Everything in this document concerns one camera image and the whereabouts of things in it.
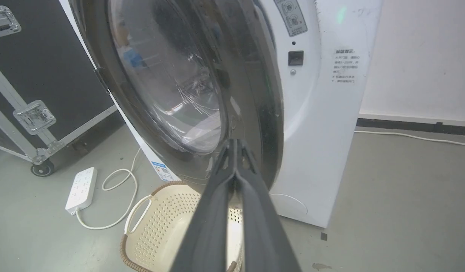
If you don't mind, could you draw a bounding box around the black flight case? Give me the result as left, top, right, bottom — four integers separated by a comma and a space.
0, 0, 119, 177

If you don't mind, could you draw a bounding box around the white front-load washing machine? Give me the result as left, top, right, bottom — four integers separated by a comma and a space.
60, 0, 384, 229

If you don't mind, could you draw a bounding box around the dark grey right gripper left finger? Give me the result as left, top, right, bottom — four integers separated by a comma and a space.
170, 139, 237, 272

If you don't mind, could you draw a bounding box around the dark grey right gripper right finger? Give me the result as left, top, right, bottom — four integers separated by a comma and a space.
235, 139, 301, 272

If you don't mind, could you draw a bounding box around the white power strip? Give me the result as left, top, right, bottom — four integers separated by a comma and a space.
65, 167, 98, 215
76, 147, 142, 230

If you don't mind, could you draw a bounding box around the cream perforated laundry basket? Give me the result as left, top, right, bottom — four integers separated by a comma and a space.
120, 181, 245, 272

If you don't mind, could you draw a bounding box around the round glass washing machine door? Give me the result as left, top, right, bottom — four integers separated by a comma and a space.
68, 0, 285, 189

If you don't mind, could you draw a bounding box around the white floor cable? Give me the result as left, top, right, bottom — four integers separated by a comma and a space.
354, 130, 465, 147

